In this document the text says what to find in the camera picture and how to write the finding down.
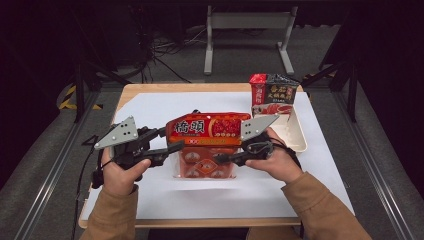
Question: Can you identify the thin black cable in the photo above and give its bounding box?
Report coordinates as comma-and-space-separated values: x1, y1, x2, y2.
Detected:
71, 136, 98, 240

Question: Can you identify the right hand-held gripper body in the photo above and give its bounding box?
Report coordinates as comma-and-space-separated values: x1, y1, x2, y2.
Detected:
233, 114, 280, 167

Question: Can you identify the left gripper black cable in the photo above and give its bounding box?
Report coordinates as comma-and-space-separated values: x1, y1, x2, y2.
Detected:
91, 146, 111, 190

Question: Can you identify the white metal stand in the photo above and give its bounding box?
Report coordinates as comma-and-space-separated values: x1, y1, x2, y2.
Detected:
203, 4, 299, 76

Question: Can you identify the aluminium rail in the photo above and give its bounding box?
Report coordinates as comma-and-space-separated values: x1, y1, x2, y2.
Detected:
333, 91, 416, 240
13, 91, 101, 240

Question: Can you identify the white table mat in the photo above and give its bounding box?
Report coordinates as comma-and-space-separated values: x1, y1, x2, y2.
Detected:
81, 91, 355, 221

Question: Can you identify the person's right hand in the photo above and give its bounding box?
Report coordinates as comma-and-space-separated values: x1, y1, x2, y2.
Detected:
244, 127, 304, 184

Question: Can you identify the large red black soup packet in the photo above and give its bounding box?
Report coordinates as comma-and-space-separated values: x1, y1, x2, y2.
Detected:
249, 73, 300, 117

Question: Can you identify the white divided container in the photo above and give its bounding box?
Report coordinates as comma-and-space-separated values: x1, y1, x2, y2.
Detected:
251, 105, 308, 154

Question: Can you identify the bundle of floor cables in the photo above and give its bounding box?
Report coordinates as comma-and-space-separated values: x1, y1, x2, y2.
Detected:
133, 6, 208, 84

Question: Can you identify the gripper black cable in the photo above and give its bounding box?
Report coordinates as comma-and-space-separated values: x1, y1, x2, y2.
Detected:
273, 138, 303, 169
91, 146, 111, 190

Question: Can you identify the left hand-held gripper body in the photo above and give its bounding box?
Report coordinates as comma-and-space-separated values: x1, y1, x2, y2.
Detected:
94, 115, 153, 170

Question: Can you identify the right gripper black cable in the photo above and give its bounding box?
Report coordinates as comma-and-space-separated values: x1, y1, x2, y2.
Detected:
273, 138, 303, 169

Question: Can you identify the black metal stand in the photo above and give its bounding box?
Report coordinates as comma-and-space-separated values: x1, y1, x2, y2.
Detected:
71, 59, 131, 124
301, 59, 359, 124

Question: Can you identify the person's left hand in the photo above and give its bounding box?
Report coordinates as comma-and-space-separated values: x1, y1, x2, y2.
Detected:
100, 147, 152, 197

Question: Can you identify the large orange sachet packet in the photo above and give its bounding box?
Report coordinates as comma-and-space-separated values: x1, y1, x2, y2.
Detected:
165, 112, 252, 180

